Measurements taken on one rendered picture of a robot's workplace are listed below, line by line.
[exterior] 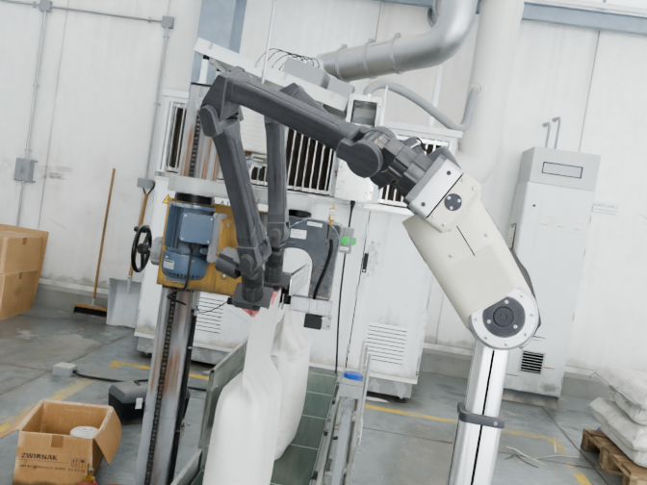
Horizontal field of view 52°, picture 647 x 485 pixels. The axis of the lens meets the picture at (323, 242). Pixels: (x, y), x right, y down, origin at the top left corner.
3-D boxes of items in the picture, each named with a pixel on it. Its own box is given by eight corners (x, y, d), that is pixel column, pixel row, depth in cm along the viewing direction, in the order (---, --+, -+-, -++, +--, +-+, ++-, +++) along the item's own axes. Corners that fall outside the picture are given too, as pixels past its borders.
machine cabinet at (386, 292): (417, 408, 503) (462, 131, 492) (124, 357, 520) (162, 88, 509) (410, 372, 618) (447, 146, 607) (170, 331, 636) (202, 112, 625)
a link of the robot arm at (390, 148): (401, 160, 134) (411, 150, 138) (362, 129, 135) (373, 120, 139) (379, 191, 140) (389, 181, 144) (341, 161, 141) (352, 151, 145)
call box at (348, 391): (361, 399, 220) (364, 382, 220) (337, 395, 221) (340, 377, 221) (361, 393, 228) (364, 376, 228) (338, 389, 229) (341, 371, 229)
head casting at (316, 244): (329, 301, 234) (342, 217, 232) (260, 290, 235) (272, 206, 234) (335, 292, 263) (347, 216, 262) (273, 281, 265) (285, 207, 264)
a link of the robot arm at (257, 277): (255, 279, 170) (267, 265, 173) (232, 268, 172) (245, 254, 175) (255, 295, 175) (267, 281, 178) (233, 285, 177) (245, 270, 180)
